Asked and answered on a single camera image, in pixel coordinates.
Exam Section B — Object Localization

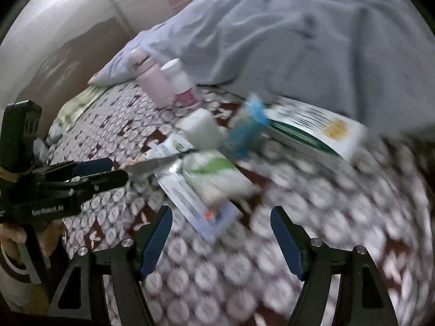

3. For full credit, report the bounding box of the silver foil packet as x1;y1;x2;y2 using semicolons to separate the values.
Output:
124;153;201;177

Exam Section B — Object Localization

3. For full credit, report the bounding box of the pale blue blanket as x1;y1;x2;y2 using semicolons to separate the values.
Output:
88;0;435;140

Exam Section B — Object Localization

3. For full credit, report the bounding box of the green and white soft packet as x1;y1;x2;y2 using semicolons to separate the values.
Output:
184;149;259;201

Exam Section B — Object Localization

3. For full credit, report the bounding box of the pale green cloth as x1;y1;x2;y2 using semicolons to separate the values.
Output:
56;86;106;130

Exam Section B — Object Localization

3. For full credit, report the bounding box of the person's left hand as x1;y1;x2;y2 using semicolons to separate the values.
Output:
0;220;66;256

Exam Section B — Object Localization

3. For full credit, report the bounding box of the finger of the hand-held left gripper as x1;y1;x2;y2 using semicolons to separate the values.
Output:
64;171;130;199
36;158;113;182

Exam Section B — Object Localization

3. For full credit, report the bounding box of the blue shiny wrapper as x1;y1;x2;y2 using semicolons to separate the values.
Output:
227;94;269;158

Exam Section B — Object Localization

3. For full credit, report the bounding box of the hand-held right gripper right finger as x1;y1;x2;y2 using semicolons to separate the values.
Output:
270;206;400;326

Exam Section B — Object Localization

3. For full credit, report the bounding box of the green and white box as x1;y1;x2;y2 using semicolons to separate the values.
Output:
267;97;369;162

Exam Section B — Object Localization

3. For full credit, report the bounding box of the white blister card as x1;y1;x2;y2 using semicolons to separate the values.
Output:
156;170;242;243

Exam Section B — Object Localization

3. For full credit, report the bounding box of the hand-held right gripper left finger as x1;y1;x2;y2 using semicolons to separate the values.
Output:
48;205;174;326

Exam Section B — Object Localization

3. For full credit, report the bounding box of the pink plastic bottle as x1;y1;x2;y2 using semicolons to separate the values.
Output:
128;48;175;108

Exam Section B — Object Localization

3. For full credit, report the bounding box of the printed bed sheet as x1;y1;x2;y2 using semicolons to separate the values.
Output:
44;81;432;326

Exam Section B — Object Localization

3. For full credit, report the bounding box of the white capped pink bottle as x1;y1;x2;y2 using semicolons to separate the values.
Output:
160;58;201;107

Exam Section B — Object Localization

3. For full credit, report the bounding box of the small white tube box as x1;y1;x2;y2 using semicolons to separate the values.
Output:
148;133;196;158

